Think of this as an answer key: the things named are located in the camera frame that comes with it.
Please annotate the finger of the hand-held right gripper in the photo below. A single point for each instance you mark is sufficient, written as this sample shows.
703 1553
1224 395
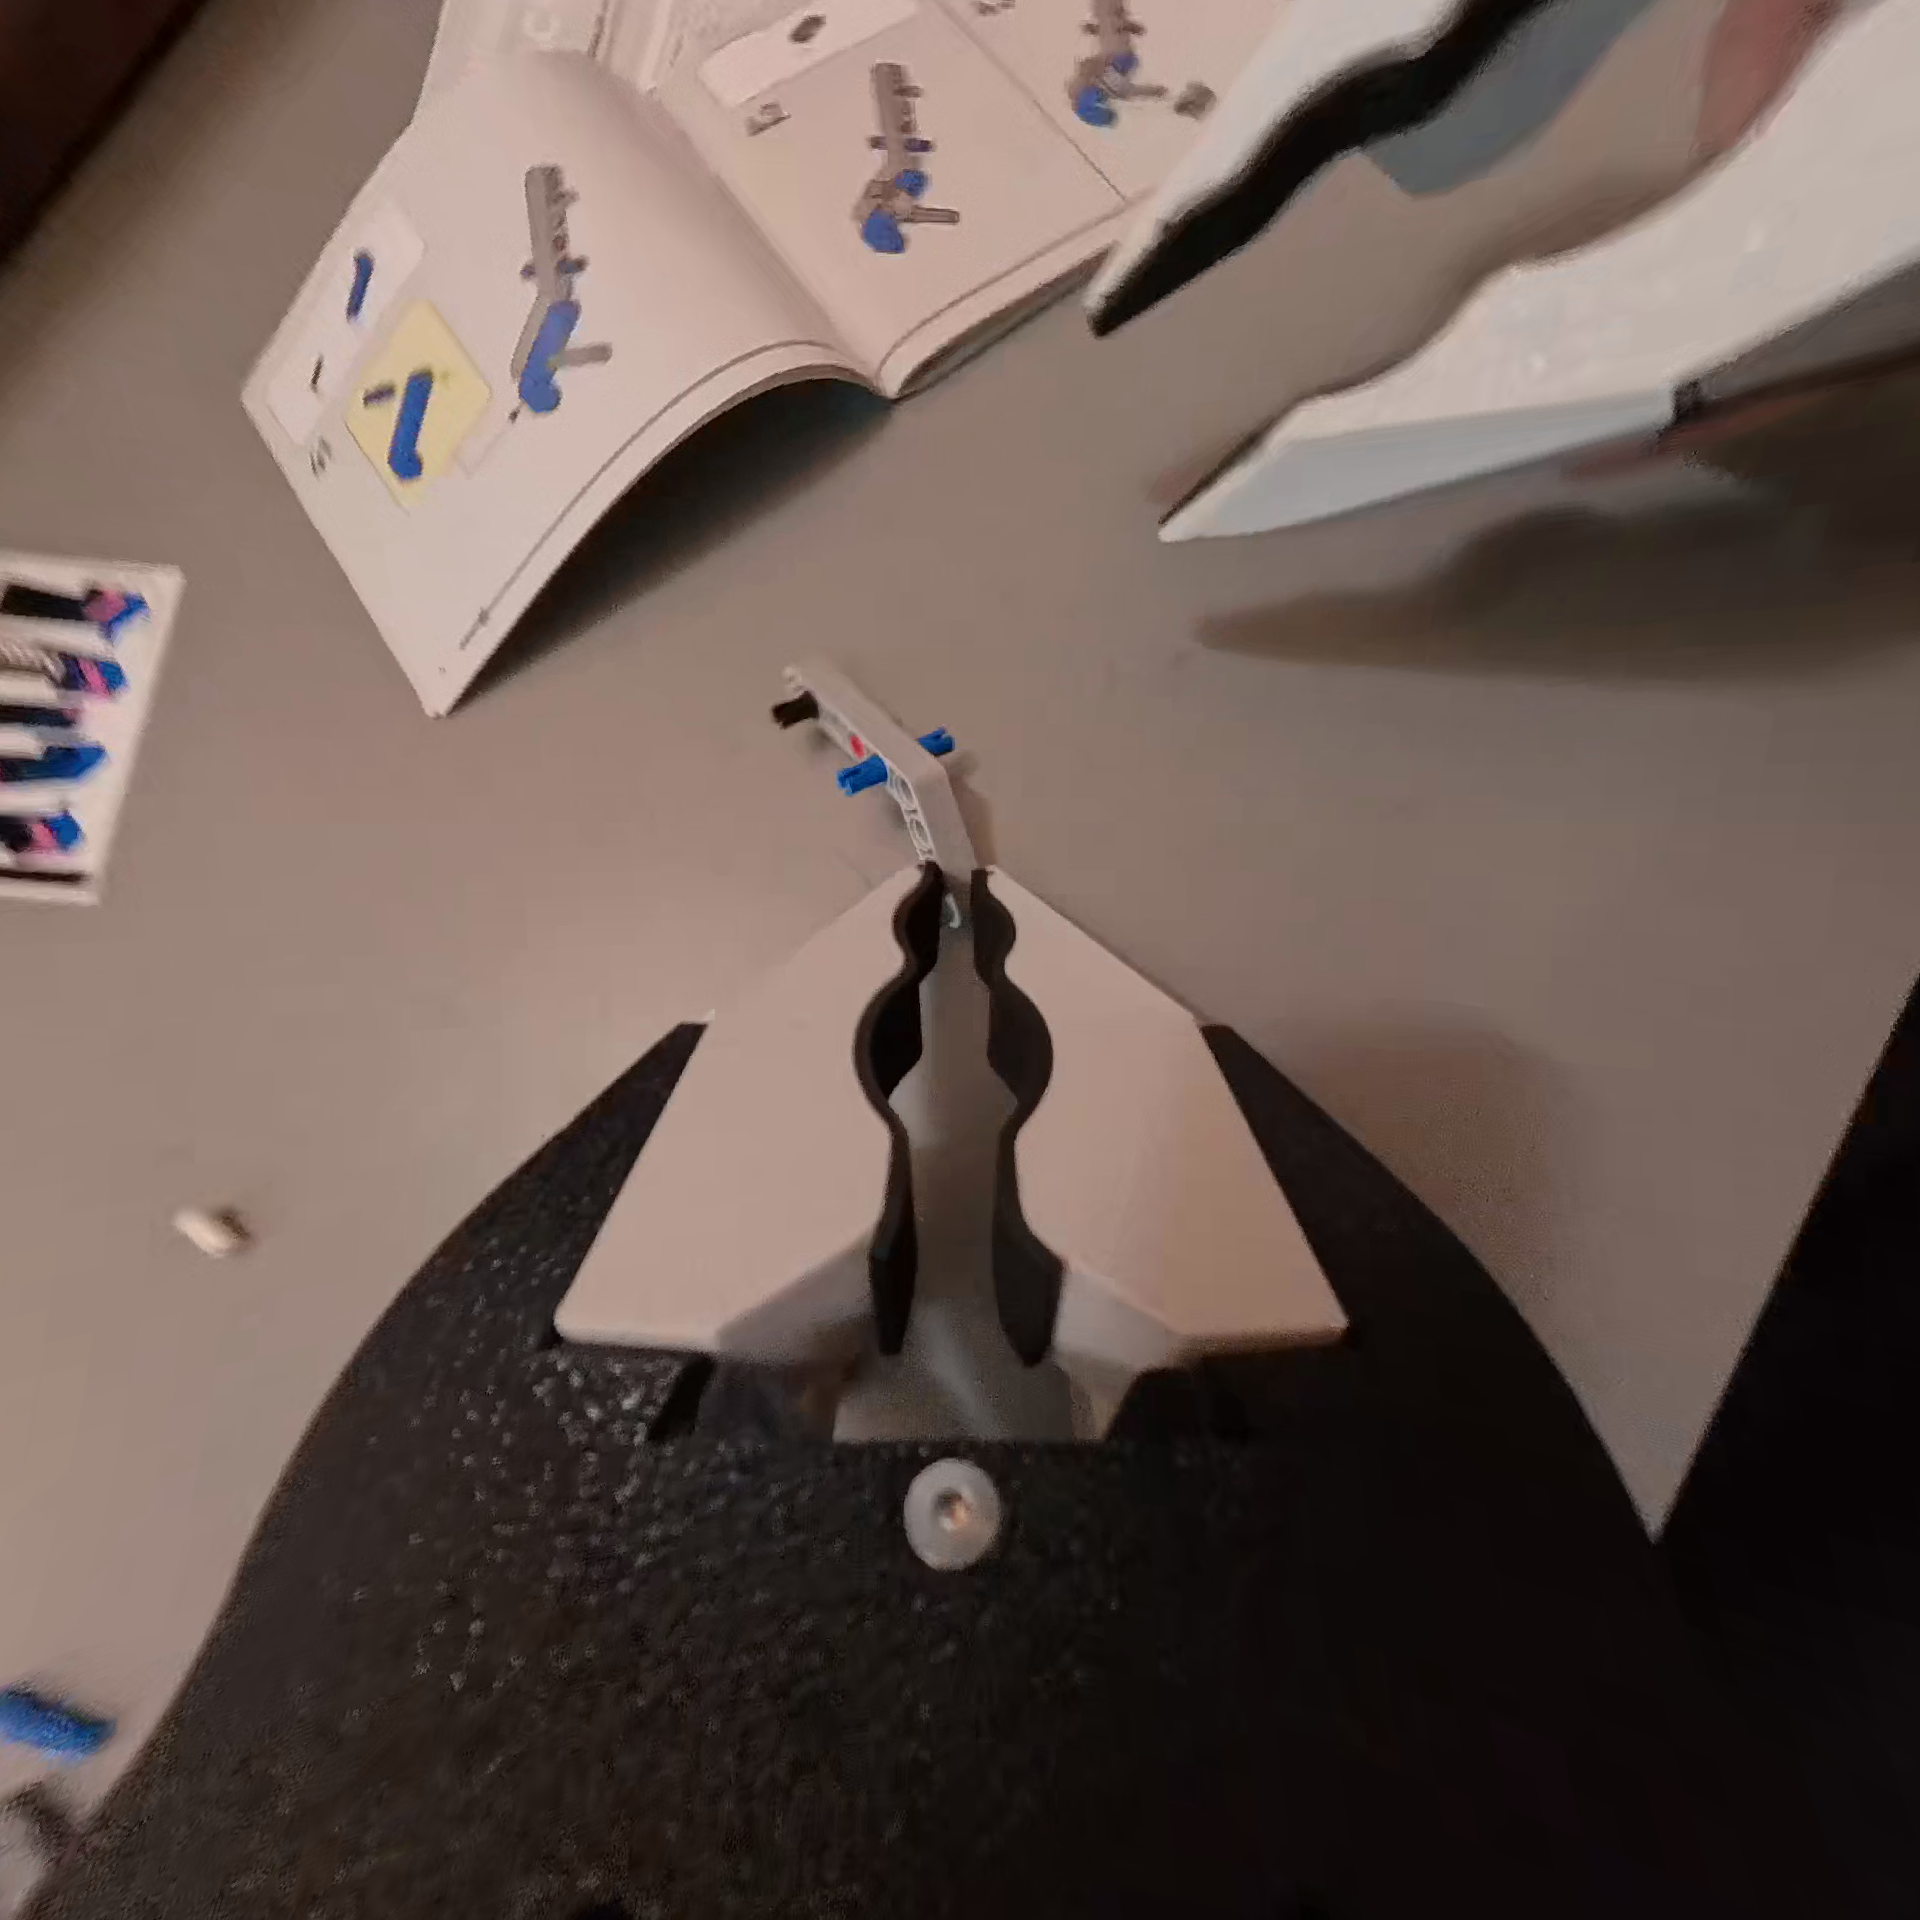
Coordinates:
1277 91
1724 300

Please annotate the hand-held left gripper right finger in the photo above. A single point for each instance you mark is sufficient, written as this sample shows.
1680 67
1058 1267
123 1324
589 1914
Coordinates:
1172 1185

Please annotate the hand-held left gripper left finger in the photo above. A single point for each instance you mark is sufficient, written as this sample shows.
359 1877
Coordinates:
734 1185

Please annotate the grey plastic beam assembly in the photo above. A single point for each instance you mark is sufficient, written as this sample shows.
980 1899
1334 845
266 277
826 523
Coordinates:
820 694

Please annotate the white plastic connector pin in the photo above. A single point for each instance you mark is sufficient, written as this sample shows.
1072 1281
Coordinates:
214 1231

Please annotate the white instruction booklet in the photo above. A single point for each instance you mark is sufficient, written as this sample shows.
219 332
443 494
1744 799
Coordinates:
629 226

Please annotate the sticker sheet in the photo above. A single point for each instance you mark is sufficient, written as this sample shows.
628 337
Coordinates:
158 751

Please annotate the blue plastic toy piece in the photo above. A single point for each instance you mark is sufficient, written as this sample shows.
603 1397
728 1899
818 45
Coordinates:
53 1723

